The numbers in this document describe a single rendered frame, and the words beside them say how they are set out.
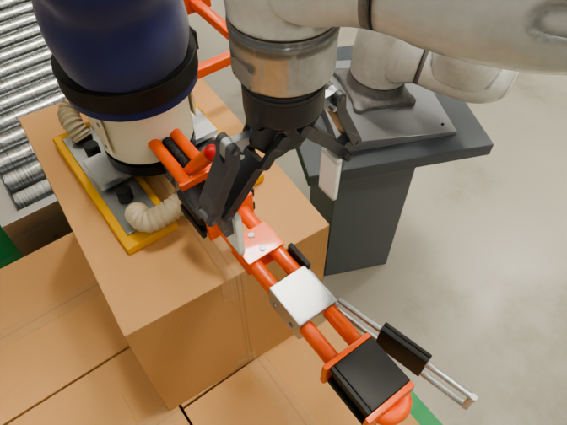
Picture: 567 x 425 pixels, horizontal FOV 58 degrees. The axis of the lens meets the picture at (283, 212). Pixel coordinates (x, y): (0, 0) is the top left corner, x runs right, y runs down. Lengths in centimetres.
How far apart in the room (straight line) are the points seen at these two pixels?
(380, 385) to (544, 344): 145
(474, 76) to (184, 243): 75
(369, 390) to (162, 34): 55
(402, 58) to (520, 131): 147
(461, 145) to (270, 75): 104
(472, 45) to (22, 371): 121
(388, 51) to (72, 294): 99
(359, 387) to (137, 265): 45
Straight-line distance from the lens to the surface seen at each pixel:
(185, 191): 79
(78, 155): 108
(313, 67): 41
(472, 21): 32
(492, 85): 130
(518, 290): 212
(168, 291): 87
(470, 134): 144
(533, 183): 248
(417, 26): 33
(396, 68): 132
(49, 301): 142
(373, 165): 130
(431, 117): 144
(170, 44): 79
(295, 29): 38
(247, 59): 41
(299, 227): 92
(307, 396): 120
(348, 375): 64
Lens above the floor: 169
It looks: 53 degrees down
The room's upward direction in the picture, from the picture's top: straight up
